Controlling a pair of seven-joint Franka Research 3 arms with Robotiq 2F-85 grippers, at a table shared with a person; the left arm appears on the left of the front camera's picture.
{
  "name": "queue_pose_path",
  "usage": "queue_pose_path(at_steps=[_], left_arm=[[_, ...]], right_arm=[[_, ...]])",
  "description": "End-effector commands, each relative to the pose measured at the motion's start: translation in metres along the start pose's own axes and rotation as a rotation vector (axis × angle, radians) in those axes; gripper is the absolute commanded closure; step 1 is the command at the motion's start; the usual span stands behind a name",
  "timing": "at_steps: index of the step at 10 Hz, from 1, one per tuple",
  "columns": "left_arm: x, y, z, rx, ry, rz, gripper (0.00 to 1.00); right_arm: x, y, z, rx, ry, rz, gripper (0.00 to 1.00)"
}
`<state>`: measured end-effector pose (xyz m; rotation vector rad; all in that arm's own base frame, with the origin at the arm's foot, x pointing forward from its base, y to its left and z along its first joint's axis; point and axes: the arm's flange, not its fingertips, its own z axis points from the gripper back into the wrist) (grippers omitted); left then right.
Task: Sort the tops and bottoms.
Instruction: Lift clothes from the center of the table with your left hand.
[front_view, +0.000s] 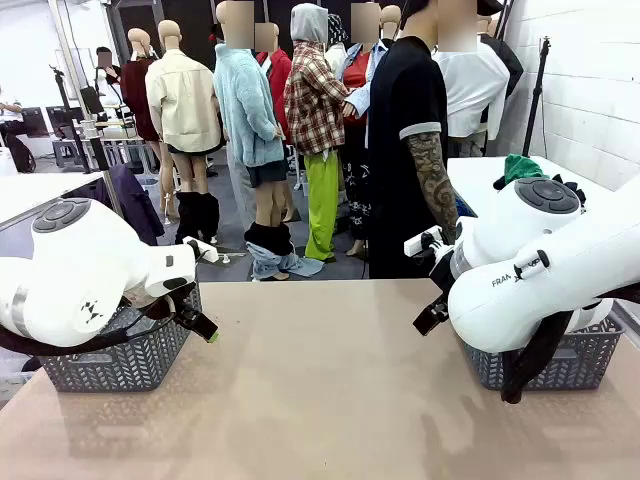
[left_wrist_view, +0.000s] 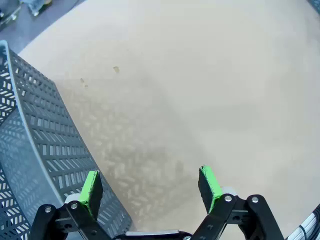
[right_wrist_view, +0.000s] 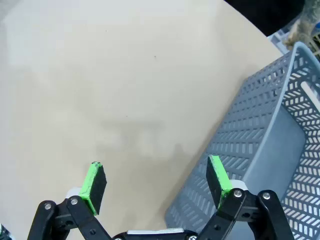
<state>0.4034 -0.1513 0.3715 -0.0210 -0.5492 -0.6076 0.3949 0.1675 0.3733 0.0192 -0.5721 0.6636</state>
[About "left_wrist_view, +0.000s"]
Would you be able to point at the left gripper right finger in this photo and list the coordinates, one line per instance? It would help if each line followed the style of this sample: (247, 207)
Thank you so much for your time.
(210, 185)

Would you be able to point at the black metal stand base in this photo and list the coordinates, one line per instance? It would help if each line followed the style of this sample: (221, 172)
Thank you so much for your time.
(8, 15)

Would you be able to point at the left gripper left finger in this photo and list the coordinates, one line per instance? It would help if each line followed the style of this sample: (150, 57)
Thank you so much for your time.
(91, 190)

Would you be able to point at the grey plastic laundry basket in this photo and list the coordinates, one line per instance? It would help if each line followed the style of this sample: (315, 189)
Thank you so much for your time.
(50, 140)

